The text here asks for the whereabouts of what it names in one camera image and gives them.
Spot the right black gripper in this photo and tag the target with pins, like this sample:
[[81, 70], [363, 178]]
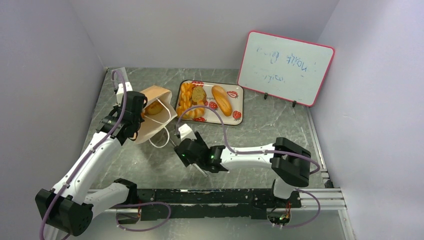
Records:
[[186, 162]]

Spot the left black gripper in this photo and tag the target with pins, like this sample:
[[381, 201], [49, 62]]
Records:
[[141, 119]]

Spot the round orange fake bun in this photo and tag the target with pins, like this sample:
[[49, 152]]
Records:
[[154, 108]]

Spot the brown paper bag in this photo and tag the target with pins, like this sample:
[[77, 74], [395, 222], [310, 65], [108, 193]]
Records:
[[157, 114]]

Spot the braided orange fake bread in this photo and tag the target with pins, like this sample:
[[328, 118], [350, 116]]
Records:
[[185, 101]]

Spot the strawberry pattern tray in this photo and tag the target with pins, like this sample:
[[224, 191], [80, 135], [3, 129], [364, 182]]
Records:
[[214, 100]]

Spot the long orange fake baguette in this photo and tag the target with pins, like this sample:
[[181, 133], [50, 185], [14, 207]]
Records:
[[222, 100]]

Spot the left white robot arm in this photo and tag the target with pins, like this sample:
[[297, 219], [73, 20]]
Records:
[[68, 206]]

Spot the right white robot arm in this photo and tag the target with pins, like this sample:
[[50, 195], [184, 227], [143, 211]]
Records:
[[290, 161]]

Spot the clear plastic wrapper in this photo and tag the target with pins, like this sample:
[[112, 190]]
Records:
[[123, 72]]

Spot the pink framed whiteboard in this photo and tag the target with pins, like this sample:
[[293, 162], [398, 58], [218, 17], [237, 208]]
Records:
[[287, 68]]

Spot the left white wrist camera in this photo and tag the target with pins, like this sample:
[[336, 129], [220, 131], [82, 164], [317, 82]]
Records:
[[120, 91]]

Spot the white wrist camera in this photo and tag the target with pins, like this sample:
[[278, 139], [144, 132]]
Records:
[[120, 91], [186, 132]]

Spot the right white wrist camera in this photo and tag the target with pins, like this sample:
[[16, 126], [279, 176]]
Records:
[[186, 132]]

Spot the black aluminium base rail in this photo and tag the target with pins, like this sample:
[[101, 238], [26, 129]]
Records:
[[254, 203]]

